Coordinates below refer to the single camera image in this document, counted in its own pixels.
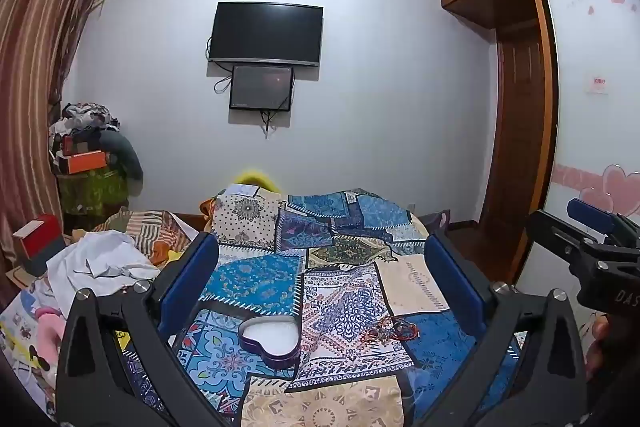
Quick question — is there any cartoon printed sheet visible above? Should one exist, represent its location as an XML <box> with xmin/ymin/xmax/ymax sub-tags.
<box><xmin>0</xmin><ymin>289</ymin><xmax>66</xmax><ymax>419</ymax></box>

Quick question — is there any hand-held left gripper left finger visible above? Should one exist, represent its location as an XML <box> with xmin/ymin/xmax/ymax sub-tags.
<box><xmin>55</xmin><ymin>231</ymin><xmax>236</xmax><ymax>427</ymax></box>

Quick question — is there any red box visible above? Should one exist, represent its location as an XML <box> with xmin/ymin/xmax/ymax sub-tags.
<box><xmin>12</xmin><ymin>213</ymin><xmax>67</xmax><ymax>276</ymax></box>

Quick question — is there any hanging black cable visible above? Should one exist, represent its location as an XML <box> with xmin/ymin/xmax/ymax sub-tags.
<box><xmin>262</xmin><ymin>109</ymin><xmax>282</xmax><ymax>139</ymax></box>

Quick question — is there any patchwork printed blanket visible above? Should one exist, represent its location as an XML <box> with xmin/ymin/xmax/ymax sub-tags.
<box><xmin>172</xmin><ymin>187</ymin><xmax>531</xmax><ymax>427</ymax></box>

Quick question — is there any pink plush toy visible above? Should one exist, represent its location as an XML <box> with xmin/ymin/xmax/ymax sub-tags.
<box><xmin>31</xmin><ymin>306</ymin><xmax>68</xmax><ymax>370</ymax></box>

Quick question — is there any purple heart-shaped box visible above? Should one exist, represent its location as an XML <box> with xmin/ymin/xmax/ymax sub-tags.
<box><xmin>237</xmin><ymin>313</ymin><xmax>302</xmax><ymax>370</ymax></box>

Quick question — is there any dark grey cushion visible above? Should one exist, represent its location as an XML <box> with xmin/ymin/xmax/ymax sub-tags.
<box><xmin>102</xmin><ymin>130</ymin><xmax>145</xmax><ymax>185</ymax></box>

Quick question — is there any orange box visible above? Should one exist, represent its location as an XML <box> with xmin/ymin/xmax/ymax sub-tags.
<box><xmin>67</xmin><ymin>150</ymin><xmax>108</xmax><ymax>175</ymax></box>

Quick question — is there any dark purple cloth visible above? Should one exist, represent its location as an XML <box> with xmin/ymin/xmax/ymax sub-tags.
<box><xmin>419</xmin><ymin>209</ymin><xmax>452</xmax><ymax>234</ymax></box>

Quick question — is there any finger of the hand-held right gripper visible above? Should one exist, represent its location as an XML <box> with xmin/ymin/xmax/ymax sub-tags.
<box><xmin>566</xmin><ymin>198</ymin><xmax>618</xmax><ymax>236</ymax></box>
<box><xmin>526</xmin><ymin>209</ymin><xmax>607</xmax><ymax>279</ymax></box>

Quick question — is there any tangle of beaded jewelry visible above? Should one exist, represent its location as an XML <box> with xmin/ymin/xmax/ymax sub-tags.
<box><xmin>362</xmin><ymin>316</ymin><xmax>421</xmax><ymax>344</ymax></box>

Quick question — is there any striped brown curtain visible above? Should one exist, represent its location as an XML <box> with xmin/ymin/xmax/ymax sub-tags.
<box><xmin>0</xmin><ymin>0</ymin><xmax>113</xmax><ymax>303</ymax></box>

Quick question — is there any small black wall monitor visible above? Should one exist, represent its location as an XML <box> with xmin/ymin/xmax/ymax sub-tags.
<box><xmin>229</xmin><ymin>64</ymin><xmax>295</xmax><ymax>112</ymax></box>

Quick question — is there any black wall television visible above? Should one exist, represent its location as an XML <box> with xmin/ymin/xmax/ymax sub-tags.
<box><xmin>208</xmin><ymin>1</ymin><xmax>324</xmax><ymax>68</ymax></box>

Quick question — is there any person's right hand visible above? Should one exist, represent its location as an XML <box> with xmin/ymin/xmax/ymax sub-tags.
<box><xmin>585</xmin><ymin>314</ymin><xmax>613</xmax><ymax>380</ymax></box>

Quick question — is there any yellow fluffy object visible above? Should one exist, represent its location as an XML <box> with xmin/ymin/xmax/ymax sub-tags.
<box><xmin>235</xmin><ymin>167</ymin><xmax>279</xmax><ymax>194</ymax></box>

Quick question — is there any orange striped cloth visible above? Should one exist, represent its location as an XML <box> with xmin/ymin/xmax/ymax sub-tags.
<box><xmin>92</xmin><ymin>207</ymin><xmax>208</xmax><ymax>267</ymax></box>

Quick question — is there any crumpled white cloth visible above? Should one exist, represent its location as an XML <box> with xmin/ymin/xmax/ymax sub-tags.
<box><xmin>46</xmin><ymin>229</ymin><xmax>162</xmax><ymax>304</ymax></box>

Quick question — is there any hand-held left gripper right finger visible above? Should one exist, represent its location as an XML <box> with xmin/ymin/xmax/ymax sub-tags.
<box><xmin>424</xmin><ymin>234</ymin><xmax>587</xmax><ymax>427</ymax></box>

